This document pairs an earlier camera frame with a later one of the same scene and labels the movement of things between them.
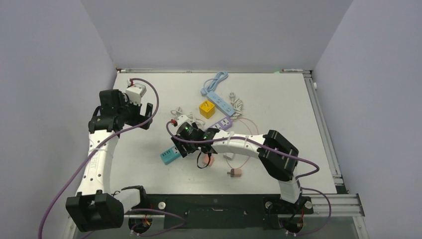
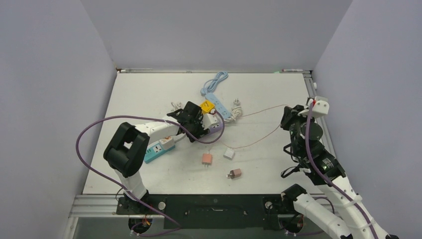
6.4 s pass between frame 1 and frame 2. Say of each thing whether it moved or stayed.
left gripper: moved
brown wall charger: stayed
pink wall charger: stayed
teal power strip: moved
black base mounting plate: stayed
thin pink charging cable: moved
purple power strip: moved
